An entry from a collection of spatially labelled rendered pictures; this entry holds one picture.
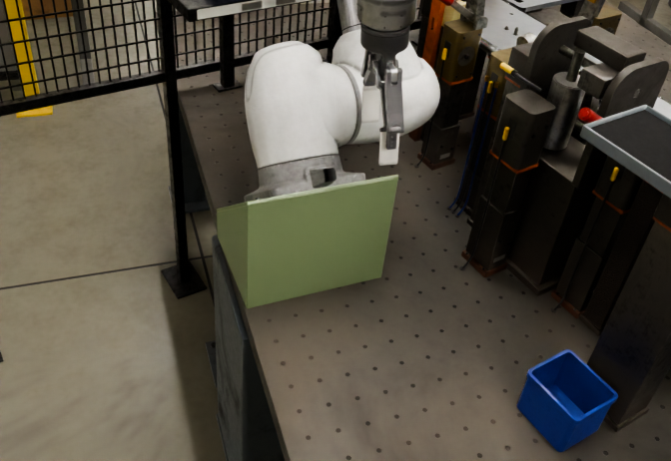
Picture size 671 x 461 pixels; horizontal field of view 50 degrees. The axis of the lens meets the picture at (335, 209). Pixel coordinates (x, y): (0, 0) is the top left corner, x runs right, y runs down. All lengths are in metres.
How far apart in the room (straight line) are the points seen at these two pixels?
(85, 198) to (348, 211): 1.64
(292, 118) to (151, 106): 2.02
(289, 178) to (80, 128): 1.97
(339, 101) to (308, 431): 0.57
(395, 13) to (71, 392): 1.46
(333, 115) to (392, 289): 0.36
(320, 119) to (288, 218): 0.19
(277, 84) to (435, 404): 0.61
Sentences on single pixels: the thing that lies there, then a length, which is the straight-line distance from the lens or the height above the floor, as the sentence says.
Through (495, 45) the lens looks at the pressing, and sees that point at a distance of 1.65.
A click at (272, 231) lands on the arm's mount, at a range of 1.23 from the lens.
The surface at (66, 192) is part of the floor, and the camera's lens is 2.80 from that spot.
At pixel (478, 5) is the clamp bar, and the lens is 1.57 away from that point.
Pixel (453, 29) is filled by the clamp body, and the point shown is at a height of 1.05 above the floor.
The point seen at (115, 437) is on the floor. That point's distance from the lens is 2.04.
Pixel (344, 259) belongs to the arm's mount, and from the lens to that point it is 1.34.
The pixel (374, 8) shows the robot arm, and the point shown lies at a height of 1.26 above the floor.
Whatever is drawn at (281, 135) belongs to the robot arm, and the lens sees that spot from 1.27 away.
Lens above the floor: 1.68
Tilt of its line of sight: 39 degrees down
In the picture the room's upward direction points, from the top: 6 degrees clockwise
